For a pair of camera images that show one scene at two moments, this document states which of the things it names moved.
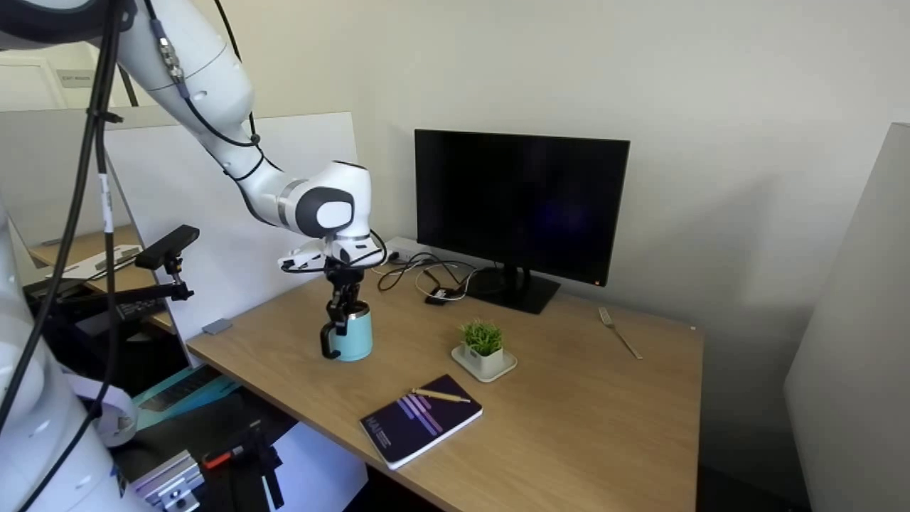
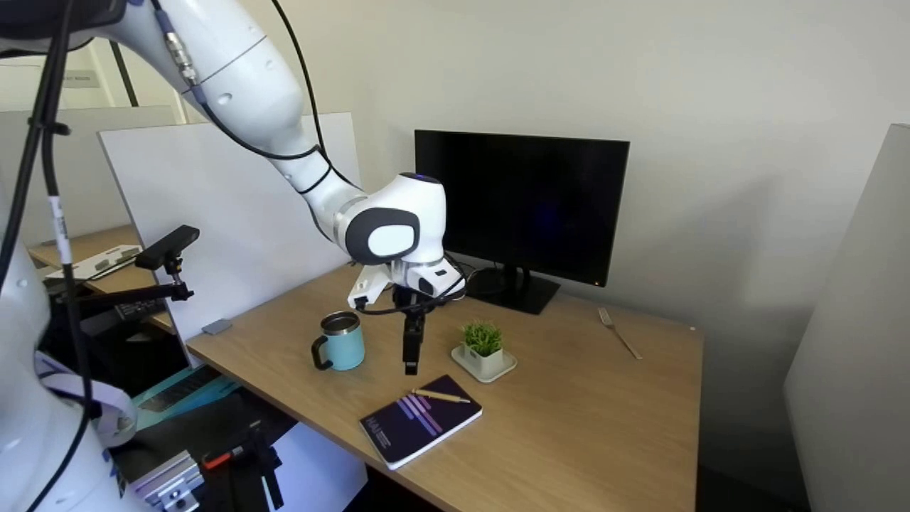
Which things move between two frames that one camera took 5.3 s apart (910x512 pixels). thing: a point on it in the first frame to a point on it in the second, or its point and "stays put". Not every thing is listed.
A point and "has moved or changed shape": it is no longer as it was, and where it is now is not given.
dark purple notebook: x=419 y=420 stays put
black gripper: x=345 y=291 to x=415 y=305
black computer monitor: x=538 y=207 stays put
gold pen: x=444 y=397 stays put
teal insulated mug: x=356 y=343 has moved or changed shape
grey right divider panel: x=848 y=387 stays put
